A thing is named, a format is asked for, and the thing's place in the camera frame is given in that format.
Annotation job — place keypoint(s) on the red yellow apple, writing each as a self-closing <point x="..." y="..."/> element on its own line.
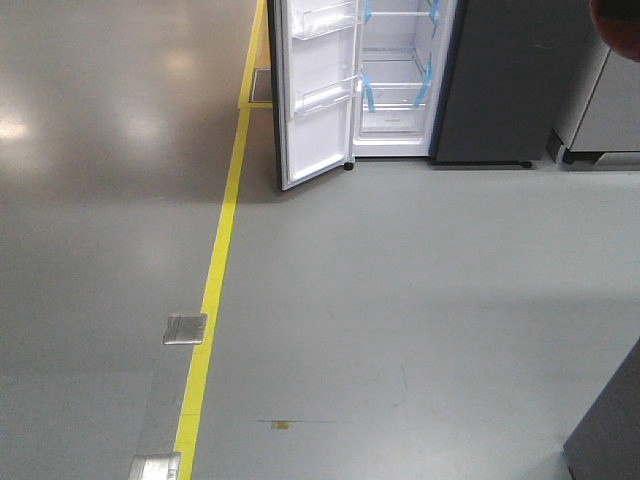
<point x="617" y="22"/>

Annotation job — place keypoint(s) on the fridge door white inside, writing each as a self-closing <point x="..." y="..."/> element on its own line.
<point x="315" y="72"/>

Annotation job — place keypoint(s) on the dark grey fridge body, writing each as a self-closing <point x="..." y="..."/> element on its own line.
<point x="512" y="66"/>

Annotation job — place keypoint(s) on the clear crisper drawer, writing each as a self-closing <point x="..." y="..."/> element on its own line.
<point x="393" y="110"/>

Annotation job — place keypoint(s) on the clear middle door bin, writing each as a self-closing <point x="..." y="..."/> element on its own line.
<point x="312" y="101"/>

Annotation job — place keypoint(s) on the clear door bin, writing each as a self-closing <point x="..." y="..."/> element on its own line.
<point x="312" y="101"/>
<point x="312" y="19"/>

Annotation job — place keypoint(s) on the metal floor plate far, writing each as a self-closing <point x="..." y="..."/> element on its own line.
<point x="185" y="329"/>

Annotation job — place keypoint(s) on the metal floor plate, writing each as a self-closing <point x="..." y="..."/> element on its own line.
<point x="185" y="329"/>
<point x="165" y="466"/>

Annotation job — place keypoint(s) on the clear upper door bin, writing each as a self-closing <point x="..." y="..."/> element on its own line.
<point x="312" y="19"/>

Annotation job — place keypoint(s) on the metal floor plate near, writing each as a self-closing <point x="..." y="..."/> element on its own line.
<point x="165" y="466"/>

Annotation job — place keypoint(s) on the grey side cabinet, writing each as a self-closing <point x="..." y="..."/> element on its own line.
<point x="598" y="123"/>

